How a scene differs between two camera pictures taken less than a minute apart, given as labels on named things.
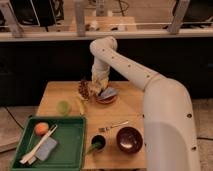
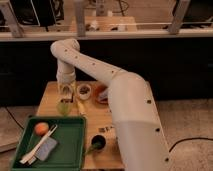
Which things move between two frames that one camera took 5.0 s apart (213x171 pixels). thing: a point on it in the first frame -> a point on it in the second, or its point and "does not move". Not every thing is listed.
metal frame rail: x=11 y=31 does not move
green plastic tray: x=71 y=136 does not move
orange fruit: x=41 y=128 does not move
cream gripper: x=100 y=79 -> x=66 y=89
